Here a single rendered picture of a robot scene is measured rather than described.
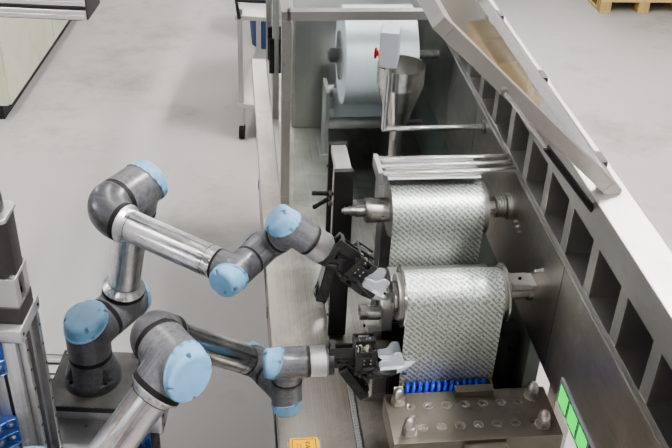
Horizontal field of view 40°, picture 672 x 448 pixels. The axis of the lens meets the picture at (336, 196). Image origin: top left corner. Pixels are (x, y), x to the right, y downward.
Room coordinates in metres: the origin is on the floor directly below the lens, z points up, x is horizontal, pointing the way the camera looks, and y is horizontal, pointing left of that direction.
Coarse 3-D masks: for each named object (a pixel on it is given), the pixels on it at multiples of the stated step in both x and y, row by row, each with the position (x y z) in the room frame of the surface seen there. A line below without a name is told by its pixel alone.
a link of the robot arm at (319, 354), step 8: (312, 352) 1.62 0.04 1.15; (320, 352) 1.63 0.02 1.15; (328, 352) 1.63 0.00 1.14; (312, 360) 1.61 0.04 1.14; (320, 360) 1.61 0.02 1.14; (328, 360) 1.62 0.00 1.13; (312, 368) 1.60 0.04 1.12; (320, 368) 1.60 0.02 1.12; (328, 368) 1.61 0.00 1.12; (312, 376) 1.60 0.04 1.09; (320, 376) 1.60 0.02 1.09
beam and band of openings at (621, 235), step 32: (512, 32) 2.42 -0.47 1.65; (480, 96) 2.41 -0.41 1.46; (512, 128) 2.09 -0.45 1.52; (512, 160) 2.05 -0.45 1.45; (544, 160) 1.94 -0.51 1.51; (544, 192) 1.81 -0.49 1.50; (576, 224) 1.64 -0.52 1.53; (608, 224) 1.47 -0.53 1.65; (640, 224) 1.46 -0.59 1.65; (576, 256) 1.63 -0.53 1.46; (608, 256) 1.44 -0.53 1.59; (640, 256) 1.36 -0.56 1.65; (608, 288) 1.49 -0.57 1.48; (640, 288) 1.30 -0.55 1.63; (608, 320) 1.41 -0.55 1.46; (640, 320) 1.34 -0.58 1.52; (640, 352) 1.32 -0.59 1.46; (640, 384) 1.23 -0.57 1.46
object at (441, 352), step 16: (416, 336) 1.66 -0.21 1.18; (432, 336) 1.67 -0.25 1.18; (448, 336) 1.67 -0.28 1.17; (464, 336) 1.68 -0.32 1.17; (480, 336) 1.68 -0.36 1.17; (496, 336) 1.69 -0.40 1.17; (416, 352) 1.66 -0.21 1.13; (432, 352) 1.67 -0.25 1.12; (448, 352) 1.67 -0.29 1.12; (464, 352) 1.68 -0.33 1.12; (480, 352) 1.68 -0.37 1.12; (496, 352) 1.69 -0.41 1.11; (416, 368) 1.66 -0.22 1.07; (432, 368) 1.67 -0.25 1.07; (448, 368) 1.67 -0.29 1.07; (464, 368) 1.68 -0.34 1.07; (480, 368) 1.69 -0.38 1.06
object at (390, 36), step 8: (384, 24) 2.30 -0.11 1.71; (392, 24) 2.30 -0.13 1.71; (384, 32) 2.24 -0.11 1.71; (392, 32) 2.24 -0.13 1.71; (400, 32) 2.27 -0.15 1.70; (384, 40) 2.24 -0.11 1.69; (392, 40) 2.24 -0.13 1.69; (400, 40) 2.30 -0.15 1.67; (376, 48) 2.27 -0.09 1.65; (384, 48) 2.24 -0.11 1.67; (392, 48) 2.24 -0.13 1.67; (376, 56) 2.27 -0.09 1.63; (384, 56) 2.24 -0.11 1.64; (392, 56) 2.24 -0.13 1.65; (384, 64) 2.24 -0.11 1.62; (392, 64) 2.23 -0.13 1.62
